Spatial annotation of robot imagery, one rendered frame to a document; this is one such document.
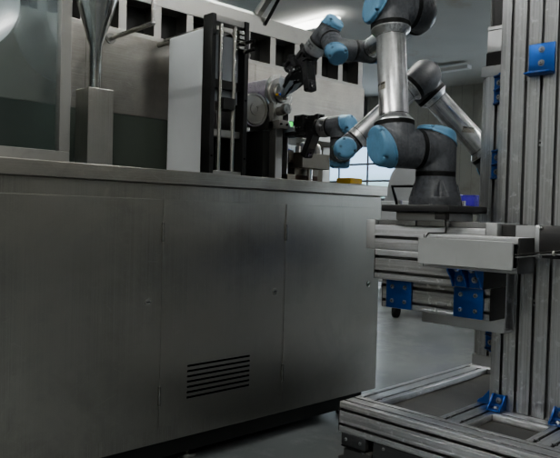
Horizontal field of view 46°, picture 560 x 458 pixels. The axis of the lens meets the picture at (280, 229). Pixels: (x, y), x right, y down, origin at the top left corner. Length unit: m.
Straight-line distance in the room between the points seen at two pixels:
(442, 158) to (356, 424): 0.81
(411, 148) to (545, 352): 0.68
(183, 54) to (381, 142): 0.96
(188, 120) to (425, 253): 1.07
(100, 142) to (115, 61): 0.47
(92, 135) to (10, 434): 0.94
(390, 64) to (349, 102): 1.47
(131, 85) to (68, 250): 0.98
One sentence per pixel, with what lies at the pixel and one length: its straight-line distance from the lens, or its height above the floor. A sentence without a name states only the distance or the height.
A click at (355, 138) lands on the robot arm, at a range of 2.29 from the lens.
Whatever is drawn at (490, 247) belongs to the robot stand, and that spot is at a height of 0.71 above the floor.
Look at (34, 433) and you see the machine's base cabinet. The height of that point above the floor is 0.21.
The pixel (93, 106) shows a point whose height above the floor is 1.11.
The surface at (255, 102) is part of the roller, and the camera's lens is 2.54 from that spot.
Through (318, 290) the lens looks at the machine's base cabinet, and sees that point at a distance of 2.39.
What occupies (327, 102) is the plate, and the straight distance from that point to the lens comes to 3.30.
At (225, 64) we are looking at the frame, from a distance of 2.34.
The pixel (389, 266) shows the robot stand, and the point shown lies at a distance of 2.01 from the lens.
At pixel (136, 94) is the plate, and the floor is 1.22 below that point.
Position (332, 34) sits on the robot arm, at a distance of 2.40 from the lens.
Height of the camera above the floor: 0.78
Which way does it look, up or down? 1 degrees down
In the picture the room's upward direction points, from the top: 2 degrees clockwise
